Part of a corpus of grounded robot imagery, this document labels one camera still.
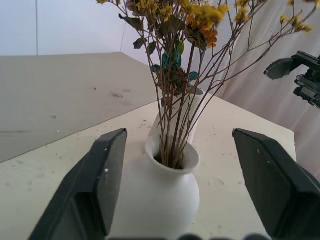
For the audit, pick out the yellow dried flower bouquet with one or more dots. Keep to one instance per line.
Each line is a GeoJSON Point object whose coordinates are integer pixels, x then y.
{"type": "Point", "coordinates": [200, 15]}

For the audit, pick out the white curtain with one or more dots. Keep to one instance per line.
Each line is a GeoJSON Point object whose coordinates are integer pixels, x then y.
{"type": "Point", "coordinates": [262, 105]}

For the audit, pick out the round white ceramic vase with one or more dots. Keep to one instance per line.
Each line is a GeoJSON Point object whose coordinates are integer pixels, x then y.
{"type": "Point", "coordinates": [160, 200]}

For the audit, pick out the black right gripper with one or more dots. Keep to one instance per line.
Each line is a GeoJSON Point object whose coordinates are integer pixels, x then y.
{"type": "Point", "coordinates": [308, 88]}

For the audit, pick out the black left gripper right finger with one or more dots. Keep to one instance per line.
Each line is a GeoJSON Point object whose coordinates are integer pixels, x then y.
{"type": "Point", "coordinates": [275, 180]}

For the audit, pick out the teal brown dried flower bouquet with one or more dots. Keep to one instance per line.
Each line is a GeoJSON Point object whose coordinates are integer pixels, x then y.
{"type": "Point", "coordinates": [175, 82]}

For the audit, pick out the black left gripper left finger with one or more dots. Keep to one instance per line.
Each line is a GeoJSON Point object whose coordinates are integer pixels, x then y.
{"type": "Point", "coordinates": [85, 180]}

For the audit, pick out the tall white cylinder vase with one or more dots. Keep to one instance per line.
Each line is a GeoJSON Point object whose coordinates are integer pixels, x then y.
{"type": "Point", "coordinates": [186, 110]}

